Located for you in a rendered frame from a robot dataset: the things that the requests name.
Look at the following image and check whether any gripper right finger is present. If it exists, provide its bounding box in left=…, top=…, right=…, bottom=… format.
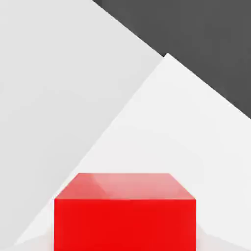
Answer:
left=196, top=225, right=251, bottom=251

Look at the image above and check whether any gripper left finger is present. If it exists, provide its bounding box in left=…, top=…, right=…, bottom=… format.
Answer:
left=11, top=232, right=55, bottom=251

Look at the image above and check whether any small red cube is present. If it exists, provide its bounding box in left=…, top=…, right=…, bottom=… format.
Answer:
left=53, top=173, right=197, bottom=251

